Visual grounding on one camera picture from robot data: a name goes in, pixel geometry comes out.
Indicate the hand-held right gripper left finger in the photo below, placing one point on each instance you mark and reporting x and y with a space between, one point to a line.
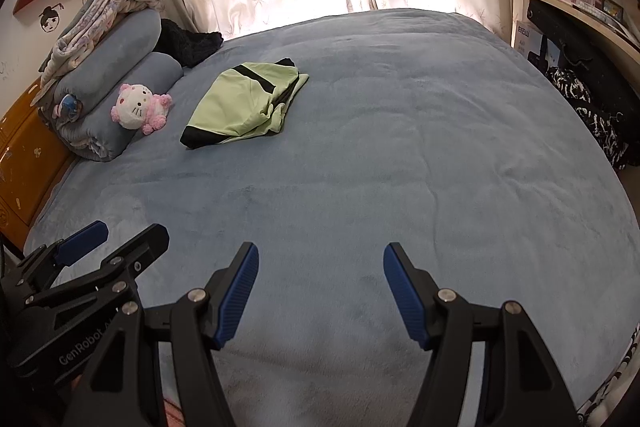
235 302

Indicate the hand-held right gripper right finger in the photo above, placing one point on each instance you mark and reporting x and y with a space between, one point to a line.
407 302

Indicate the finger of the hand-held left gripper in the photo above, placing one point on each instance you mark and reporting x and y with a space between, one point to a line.
145 247
82 241

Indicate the green and black jacket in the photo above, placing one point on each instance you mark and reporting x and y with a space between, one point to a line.
230 107

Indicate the orange wooden headboard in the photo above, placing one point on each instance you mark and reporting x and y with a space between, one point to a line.
30 157

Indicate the small blue toy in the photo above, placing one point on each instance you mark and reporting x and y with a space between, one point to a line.
66 105

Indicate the pink and white plush toy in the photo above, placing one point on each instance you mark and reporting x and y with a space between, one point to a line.
135 104

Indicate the blue fleece bed blanket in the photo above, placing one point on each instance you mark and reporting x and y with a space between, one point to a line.
400 157

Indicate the black knitted cloth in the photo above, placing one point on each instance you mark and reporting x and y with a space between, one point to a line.
190 39

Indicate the patterned bed sheet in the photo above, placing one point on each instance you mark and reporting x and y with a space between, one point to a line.
615 377

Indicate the floral folded quilt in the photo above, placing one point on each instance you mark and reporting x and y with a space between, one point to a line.
100 12

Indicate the black and white patterned cloth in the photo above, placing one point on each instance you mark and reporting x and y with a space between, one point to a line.
595 117

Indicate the white cardboard box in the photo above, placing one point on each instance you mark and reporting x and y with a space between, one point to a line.
525 39

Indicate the long black bag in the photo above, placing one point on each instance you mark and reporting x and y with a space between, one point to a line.
590 52

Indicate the face wall sticker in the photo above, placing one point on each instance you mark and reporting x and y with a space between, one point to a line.
51 19

